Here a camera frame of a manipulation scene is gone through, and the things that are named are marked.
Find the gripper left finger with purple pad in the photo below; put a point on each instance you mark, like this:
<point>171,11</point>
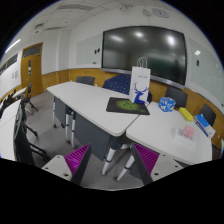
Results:
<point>72,166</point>

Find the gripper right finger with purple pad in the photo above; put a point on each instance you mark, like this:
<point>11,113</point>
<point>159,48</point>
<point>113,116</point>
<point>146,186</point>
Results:
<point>153,166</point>

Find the white table right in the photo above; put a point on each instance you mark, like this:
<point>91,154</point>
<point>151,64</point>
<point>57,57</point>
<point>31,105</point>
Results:
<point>155,131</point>

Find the white table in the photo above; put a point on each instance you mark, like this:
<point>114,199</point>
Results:
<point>103,129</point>
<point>155,131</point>

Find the clear plastic box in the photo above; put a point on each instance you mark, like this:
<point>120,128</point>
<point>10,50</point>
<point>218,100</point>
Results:
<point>177,135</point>

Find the white table left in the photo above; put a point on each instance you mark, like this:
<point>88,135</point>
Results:
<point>103,129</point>

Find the black office chair left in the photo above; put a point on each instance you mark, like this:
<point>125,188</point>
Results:
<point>23,147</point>

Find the pink card box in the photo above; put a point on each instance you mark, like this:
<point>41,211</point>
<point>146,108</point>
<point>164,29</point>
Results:
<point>188,131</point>

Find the yellow box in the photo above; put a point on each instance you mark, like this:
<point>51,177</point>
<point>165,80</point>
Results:
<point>185,113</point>

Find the blue tissue box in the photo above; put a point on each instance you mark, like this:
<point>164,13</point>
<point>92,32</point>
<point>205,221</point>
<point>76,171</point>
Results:
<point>166,104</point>

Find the black mouse mat green print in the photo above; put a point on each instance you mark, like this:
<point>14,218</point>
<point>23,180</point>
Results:
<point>124,105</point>

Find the blue and white book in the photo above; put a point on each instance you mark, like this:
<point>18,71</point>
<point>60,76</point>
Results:
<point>203,124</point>

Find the white desk far left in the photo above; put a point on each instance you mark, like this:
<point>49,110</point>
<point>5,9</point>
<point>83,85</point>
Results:
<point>7,125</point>

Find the grey chair far right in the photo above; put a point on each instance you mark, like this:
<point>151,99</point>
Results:
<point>208,114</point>

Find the white paper bag blue deer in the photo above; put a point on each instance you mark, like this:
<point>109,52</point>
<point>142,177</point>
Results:
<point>140,81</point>

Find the grey chair behind table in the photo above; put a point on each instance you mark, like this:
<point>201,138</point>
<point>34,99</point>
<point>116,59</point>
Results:
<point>85,80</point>

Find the right whiteboard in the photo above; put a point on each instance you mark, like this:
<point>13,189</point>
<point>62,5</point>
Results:
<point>207,74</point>

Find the whiteboard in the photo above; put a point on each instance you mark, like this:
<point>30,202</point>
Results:
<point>207,74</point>
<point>88,51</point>

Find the left whiteboard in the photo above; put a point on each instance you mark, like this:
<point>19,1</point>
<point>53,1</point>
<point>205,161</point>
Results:
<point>88,51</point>

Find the wooden door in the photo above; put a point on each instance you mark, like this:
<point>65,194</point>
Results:
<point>31,72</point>

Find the large black wall screen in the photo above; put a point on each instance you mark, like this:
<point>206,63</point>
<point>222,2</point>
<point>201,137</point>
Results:
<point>162,48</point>

